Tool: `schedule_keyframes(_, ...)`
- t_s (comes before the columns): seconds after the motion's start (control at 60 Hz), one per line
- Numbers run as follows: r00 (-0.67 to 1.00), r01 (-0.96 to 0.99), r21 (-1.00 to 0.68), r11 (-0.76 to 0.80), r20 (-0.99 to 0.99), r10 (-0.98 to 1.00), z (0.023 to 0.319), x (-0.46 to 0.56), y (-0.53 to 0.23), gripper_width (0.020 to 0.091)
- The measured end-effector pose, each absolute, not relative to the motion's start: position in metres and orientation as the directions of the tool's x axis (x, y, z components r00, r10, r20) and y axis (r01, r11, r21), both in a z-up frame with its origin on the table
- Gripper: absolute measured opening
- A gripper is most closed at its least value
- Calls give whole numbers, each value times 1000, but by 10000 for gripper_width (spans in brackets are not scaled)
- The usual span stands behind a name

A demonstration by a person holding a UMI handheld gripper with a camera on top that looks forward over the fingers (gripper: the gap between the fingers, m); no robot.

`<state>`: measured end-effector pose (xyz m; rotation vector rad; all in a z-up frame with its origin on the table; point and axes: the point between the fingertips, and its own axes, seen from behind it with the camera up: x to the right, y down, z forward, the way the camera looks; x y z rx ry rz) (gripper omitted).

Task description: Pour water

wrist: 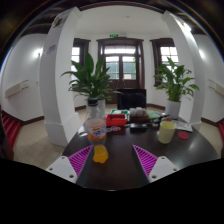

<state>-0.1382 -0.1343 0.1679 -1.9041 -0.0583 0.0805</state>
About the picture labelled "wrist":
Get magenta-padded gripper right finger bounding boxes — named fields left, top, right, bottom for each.
left=132, top=144, right=180, bottom=188

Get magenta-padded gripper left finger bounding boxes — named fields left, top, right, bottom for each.
left=45, top=144, right=96, bottom=187

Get orange drink bottle black cap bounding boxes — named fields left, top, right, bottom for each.
left=83, top=97, right=110, bottom=164

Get pale yellow cup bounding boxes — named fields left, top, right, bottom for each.
left=157, top=120, right=177, bottom=145

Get flat round red coaster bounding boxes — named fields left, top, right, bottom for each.
left=177, top=131, right=190, bottom=140

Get green folded cloth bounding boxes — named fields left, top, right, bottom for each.
left=146, top=110, right=162, bottom=120

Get printed paper booklet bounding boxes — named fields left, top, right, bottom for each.
left=171, top=119, right=194, bottom=133

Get red plastic box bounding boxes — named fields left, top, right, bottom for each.
left=105, top=113, right=128, bottom=128

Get black office chair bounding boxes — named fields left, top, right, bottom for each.
left=116, top=88, right=148, bottom=111

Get red carpeted stairs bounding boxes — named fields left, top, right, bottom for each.
left=1, top=111, right=23, bottom=150
left=217, top=120, right=224, bottom=142

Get leafy potted plant white pot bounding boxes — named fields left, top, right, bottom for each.
left=60, top=53, right=116, bottom=118
left=153, top=57, right=200, bottom=120

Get dark wooden glazed door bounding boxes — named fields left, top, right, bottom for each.
left=96, top=37, right=146, bottom=91

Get dark framed window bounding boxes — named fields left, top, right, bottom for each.
left=70, top=38, right=92, bottom=73
left=149, top=37, right=180, bottom=86

